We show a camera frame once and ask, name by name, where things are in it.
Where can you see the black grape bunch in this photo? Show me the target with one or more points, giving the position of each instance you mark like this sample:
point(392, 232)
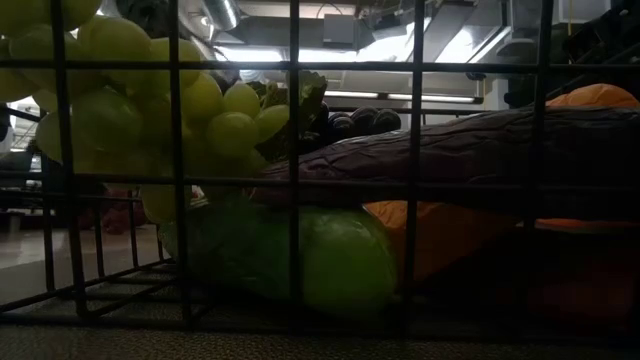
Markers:
point(362, 120)

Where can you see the green cucumber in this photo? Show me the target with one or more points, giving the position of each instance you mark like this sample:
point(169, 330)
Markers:
point(340, 260)

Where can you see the orange carrot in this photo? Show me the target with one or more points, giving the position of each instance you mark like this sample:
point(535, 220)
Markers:
point(440, 235)

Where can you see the purple eggplant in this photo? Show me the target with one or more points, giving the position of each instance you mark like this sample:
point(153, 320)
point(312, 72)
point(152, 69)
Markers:
point(475, 150)

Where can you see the red pepper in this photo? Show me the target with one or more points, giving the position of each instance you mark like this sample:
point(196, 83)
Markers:
point(117, 217)

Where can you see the green grape bunch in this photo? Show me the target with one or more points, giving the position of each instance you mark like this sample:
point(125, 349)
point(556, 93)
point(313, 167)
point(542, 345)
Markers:
point(105, 120)

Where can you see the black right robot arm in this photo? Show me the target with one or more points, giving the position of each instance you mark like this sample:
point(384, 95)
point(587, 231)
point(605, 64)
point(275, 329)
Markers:
point(605, 40)

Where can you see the silver ventilation duct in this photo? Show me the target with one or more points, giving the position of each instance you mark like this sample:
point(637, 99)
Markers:
point(220, 12)

